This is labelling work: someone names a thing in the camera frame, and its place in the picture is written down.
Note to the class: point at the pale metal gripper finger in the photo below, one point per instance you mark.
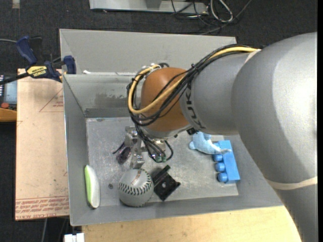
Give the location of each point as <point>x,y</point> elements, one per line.
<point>131,136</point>
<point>137,160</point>

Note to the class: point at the dark purple sunglasses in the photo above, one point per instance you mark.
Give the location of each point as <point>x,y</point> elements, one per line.
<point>123,154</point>

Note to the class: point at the grey baseball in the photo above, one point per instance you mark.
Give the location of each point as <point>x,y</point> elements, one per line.
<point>136,188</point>

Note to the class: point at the light blue toy animal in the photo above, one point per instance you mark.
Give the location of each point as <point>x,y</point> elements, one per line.
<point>205,145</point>

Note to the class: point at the green and white oval object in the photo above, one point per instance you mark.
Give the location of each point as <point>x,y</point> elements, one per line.
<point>92,188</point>

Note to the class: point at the blue toy building block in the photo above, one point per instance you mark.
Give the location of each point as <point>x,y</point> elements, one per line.
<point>228,162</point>

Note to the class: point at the grey metal bin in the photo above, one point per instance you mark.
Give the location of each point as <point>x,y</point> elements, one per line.
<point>106,54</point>

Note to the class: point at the brown cardboard board, red print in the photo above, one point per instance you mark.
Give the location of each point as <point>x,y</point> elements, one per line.
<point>40,147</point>

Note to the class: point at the black cylinder on white bracket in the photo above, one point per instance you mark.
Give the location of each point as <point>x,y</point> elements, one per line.
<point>191,130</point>

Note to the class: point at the black flat metal bracket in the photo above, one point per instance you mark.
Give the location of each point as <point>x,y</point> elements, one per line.
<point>165,185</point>

